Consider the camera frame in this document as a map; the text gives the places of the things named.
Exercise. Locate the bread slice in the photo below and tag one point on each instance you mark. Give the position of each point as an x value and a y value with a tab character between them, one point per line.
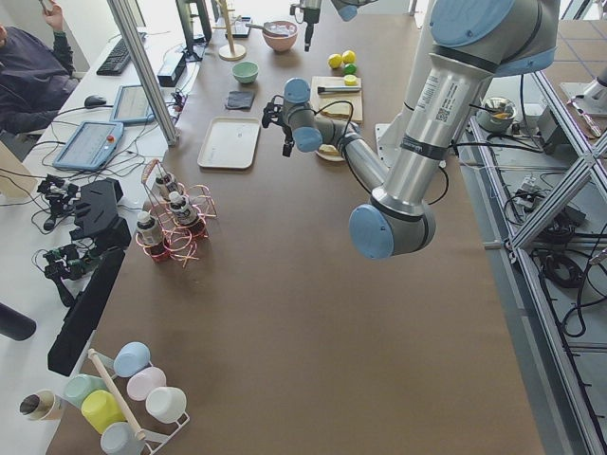
329	150
340	110

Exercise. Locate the teach pendant far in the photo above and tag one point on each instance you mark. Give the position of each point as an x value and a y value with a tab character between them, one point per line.
131	106

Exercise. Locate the black keyboard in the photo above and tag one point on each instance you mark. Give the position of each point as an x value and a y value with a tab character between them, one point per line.
116	61

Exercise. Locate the yellow cup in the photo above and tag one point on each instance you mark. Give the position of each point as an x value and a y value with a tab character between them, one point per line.
100	409

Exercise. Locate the green lime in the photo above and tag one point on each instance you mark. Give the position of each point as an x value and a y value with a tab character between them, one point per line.
350	69

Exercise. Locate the pink cup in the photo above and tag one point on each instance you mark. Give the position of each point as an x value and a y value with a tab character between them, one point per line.
141	384

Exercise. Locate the seated person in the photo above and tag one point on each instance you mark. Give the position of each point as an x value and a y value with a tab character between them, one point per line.
36	80

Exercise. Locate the black bar device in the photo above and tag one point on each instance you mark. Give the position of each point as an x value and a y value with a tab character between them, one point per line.
83	318

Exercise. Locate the mint cup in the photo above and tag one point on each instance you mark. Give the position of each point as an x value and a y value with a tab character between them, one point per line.
77	389

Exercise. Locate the copper wire bottle rack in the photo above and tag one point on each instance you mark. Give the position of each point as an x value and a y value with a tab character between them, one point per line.
180	243

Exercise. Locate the white cup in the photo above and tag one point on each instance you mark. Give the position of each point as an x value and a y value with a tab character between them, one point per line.
166	404

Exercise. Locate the half lemon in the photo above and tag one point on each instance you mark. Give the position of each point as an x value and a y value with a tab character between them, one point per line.
350	80

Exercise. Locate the steel cylinder muddler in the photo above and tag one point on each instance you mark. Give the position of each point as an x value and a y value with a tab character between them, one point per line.
338	89

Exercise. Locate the aluminium frame post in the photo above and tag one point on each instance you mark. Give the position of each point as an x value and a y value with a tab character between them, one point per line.
126	23

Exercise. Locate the grey folded cloth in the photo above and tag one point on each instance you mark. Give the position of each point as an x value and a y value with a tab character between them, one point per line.
239	100

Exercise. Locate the yellow lemon outer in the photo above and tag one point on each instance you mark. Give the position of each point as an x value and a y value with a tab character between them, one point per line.
334	61

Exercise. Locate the blue cup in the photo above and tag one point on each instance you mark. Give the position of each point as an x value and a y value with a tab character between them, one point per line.
131	359

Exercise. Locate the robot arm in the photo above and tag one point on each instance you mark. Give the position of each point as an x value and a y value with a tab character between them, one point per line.
346	9
464	45

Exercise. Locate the white cup rack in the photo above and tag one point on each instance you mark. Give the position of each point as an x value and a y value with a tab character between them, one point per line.
159	438

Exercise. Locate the grey-blue cup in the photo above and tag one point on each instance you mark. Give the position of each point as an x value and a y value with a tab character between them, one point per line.
119	439

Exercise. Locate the steel bowl with items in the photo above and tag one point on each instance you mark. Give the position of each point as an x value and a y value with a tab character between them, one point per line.
496	114

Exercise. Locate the paper cup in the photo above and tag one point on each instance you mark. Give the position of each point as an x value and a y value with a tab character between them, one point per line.
42	405

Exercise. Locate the black computer mouse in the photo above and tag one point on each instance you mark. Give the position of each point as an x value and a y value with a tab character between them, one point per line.
94	101

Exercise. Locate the green bowl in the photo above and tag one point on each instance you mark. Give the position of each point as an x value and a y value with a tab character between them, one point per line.
245	72

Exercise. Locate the pink bowl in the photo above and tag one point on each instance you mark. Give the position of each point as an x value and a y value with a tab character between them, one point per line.
281	44

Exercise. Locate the yellow lemon near lime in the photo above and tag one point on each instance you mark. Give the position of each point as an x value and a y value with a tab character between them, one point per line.
348	57

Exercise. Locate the wooden mug tree stand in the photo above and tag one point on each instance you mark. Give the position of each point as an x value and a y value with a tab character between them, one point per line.
231	52

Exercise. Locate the wooden cutting board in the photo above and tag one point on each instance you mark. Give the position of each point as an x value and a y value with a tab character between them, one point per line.
319	101

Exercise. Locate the cream rabbit tray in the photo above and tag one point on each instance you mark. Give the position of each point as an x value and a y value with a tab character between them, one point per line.
229	143

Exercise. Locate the metal ice scoop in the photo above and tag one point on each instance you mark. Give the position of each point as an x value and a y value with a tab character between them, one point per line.
258	27

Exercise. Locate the white plate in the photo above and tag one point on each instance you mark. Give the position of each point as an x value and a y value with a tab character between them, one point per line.
327	158

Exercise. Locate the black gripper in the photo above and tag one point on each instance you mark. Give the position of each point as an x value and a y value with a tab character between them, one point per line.
286	131
309	15

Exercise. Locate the teach pendant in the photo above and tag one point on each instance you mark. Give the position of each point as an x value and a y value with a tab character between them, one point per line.
131	106
90	147

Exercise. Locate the teach pendant near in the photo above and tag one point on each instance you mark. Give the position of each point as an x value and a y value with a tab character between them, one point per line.
90	147

